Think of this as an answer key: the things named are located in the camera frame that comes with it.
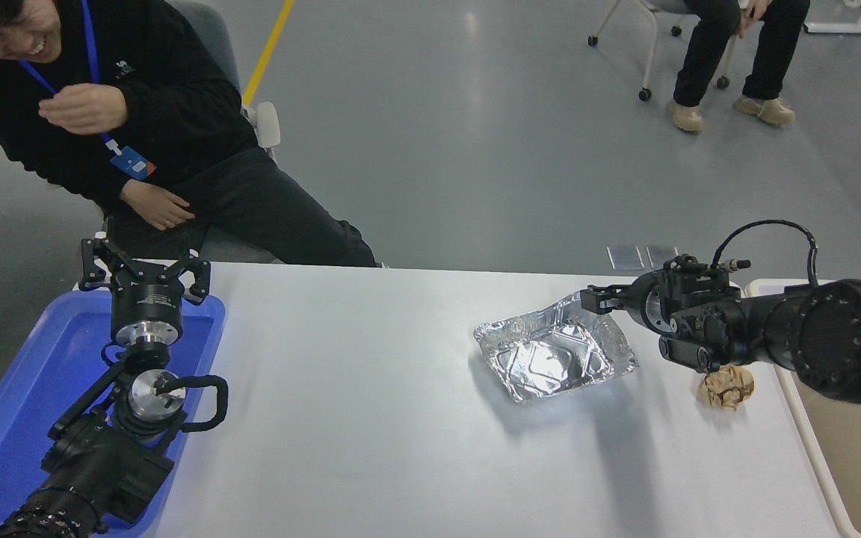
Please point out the person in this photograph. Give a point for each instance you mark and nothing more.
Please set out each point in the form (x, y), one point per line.
(707, 52)
(176, 90)

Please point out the person's right hand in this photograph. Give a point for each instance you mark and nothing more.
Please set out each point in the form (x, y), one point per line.
(158, 205)

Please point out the white frame wheeled chair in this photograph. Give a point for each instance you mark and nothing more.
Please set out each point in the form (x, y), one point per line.
(651, 52)

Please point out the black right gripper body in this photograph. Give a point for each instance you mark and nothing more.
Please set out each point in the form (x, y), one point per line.
(636, 302)

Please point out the white desk frame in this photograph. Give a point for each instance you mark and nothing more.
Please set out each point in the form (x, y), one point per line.
(856, 28)

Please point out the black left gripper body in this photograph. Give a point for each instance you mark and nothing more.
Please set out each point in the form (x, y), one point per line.
(148, 301)

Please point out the crumpled tan paper ball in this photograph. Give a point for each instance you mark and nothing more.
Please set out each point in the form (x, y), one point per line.
(726, 388)

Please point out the silver foil tray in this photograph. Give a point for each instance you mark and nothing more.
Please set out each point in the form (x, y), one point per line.
(542, 359)

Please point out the grey chair with white armrest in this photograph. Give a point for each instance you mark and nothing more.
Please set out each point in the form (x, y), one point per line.
(214, 37)

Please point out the silver floor plate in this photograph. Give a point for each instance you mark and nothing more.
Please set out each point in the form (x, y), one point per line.
(661, 255)
(625, 258)

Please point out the blue plastic tray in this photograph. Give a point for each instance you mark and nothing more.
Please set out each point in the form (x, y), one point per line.
(27, 388)

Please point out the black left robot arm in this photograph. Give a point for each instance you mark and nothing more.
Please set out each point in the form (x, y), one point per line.
(102, 471)

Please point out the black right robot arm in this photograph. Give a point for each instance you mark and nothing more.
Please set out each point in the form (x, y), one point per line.
(849, 344)

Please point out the large pale bin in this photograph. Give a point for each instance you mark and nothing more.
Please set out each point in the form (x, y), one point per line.
(849, 471)

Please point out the person's left hand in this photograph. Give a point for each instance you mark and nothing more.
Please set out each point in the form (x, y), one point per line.
(752, 7)
(87, 110)

